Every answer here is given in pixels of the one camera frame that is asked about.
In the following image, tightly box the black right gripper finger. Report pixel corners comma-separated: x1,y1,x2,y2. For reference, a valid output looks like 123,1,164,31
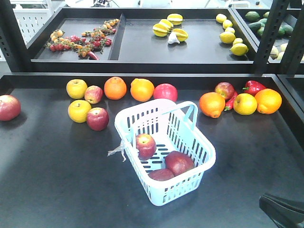
259,193,304,228

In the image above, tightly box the orange with nub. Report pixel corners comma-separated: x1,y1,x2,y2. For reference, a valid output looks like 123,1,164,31
199,92,226,118

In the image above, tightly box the orange left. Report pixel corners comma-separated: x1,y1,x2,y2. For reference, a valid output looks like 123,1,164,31
104,76,127,100

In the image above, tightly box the red apple front edge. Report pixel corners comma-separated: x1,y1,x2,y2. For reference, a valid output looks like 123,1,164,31
136,133,157,161

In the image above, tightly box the yellow apple front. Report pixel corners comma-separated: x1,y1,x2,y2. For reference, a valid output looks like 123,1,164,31
68,100,92,123

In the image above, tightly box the dark red small apple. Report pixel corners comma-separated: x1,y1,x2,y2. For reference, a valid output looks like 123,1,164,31
86,107,109,131

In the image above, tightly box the cherry tomato pile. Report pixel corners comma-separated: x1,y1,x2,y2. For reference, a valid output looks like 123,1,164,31
45,19,120,60

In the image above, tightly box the small pink apple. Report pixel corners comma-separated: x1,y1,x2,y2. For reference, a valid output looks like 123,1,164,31
84,85,103,105

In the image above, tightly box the yellow apple back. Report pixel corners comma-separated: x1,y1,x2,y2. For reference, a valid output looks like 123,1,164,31
66,79,87,99

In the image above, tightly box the white garlic bulb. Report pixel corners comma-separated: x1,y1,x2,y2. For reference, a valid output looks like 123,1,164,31
168,32,180,44

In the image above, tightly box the yellow round fruit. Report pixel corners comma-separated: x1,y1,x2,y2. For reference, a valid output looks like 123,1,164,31
233,93,257,115

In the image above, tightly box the yellow apple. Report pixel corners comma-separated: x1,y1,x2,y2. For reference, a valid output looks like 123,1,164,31
66,79,87,99
68,100,92,123

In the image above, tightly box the red apple far corner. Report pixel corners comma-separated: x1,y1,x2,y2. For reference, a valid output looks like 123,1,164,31
0,95,21,121

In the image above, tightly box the light blue plastic basket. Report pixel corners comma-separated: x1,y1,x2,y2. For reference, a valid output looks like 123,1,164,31
108,99,216,206

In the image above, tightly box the large orange right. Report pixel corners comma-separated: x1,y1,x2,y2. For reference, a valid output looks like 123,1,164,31
255,88,282,114

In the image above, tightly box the black upper display shelf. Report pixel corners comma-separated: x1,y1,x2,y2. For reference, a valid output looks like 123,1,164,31
0,0,304,75

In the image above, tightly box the dark red apple back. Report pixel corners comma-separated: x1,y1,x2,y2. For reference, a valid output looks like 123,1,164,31
214,82,235,100

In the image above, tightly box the bright red apple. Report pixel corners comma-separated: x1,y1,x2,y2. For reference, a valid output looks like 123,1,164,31
153,83,178,102

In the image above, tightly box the red chili pepper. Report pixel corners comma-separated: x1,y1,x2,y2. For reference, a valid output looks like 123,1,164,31
224,91,238,111

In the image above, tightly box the red apple front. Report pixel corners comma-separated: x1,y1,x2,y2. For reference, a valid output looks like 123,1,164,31
148,168,174,181

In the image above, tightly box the red bell pepper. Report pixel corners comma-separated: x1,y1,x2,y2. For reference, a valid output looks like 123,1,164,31
242,80,266,96

